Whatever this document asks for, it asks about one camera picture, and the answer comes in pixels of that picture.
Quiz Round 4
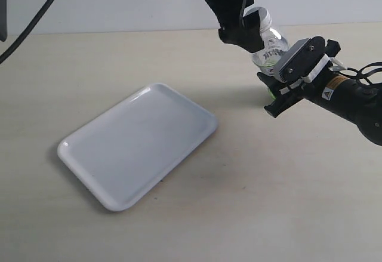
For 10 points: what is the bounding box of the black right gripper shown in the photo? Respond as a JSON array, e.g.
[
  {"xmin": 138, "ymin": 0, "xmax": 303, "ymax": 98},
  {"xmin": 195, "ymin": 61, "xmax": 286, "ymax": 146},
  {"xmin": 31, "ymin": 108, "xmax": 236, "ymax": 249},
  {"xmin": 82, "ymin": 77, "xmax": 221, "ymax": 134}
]
[{"xmin": 257, "ymin": 39, "xmax": 341, "ymax": 118}]

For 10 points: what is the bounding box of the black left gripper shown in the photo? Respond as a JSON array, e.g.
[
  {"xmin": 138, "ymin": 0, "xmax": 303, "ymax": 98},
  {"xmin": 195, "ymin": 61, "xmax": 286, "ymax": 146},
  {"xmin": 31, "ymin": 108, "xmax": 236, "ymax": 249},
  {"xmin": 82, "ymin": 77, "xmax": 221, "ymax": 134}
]
[{"xmin": 204, "ymin": 0, "xmax": 264, "ymax": 54}]

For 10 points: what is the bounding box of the clear plastic drink bottle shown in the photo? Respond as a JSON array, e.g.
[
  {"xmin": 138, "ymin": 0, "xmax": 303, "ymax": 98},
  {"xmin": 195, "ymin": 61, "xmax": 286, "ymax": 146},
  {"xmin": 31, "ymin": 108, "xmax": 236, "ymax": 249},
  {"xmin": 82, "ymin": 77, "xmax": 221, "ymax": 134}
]
[{"xmin": 252, "ymin": 7, "xmax": 290, "ymax": 76}]

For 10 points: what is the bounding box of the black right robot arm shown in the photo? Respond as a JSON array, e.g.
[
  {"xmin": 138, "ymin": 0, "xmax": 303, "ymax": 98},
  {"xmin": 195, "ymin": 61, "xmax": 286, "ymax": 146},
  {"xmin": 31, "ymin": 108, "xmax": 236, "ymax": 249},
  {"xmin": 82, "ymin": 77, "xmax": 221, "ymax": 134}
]
[{"xmin": 257, "ymin": 36, "xmax": 381, "ymax": 145}]

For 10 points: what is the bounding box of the white rectangular plastic tray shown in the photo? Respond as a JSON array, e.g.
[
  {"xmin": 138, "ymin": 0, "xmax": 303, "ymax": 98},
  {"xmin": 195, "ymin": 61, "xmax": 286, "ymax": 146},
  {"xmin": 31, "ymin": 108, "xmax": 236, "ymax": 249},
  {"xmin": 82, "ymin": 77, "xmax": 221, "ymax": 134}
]
[{"xmin": 57, "ymin": 83, "xmax": 218, "ymax": 212}]

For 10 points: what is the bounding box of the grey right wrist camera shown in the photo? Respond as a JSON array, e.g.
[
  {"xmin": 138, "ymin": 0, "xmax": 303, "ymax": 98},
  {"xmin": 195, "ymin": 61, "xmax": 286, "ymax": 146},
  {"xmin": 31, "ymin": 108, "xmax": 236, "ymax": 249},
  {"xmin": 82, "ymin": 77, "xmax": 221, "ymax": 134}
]
[{"xmin": 273, "ymin": 36, "xmax": 326, "ymax": 83}]

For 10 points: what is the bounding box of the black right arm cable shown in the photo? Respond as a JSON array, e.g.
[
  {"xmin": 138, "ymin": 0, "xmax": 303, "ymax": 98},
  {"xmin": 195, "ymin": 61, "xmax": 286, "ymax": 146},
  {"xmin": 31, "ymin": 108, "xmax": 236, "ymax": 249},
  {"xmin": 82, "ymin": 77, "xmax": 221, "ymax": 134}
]
[{"xmin": 329, "ymin": 61, "xmax": 382, "ymax": 85}]

